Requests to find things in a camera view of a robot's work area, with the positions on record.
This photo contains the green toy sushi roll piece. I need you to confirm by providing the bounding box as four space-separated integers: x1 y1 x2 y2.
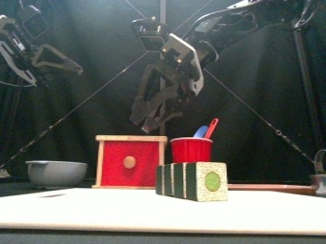
162 163 176 197
184 161 229 203
173 162 186 199
153 164 165 195

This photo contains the white cutting board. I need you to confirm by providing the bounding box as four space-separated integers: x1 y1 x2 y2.
0 187 326 236

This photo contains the flat brown plate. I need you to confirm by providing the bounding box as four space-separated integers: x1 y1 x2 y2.
227 183 317 195

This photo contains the blue plastic utensil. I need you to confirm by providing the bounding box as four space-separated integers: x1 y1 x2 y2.
192 125 209 139

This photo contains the red plastic utensil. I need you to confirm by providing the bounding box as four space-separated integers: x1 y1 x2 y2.
202 117 220 140

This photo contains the red plastic cup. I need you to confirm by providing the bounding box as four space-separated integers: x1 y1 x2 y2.
169 136 213 165

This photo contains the red wooden drawer box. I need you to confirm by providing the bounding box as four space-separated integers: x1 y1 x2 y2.
92 134 169 190

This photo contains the grey bowl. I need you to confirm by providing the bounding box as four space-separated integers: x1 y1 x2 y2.
23 160 89 189

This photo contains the grey metal pot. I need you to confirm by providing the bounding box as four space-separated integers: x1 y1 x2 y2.
308 149 326 198

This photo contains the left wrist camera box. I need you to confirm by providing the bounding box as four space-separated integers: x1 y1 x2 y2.
14 4 50 40

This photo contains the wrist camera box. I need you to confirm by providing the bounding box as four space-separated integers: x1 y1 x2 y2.
14 4 50 40
129 16 169 52

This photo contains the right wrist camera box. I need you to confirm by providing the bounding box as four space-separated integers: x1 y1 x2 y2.
129 16 169 52

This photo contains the thin diagonal frame cable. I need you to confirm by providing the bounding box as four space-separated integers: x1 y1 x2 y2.
0 0 214 169
121 0 315 165

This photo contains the dark frame post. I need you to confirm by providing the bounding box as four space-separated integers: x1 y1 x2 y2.
291 18 324 152

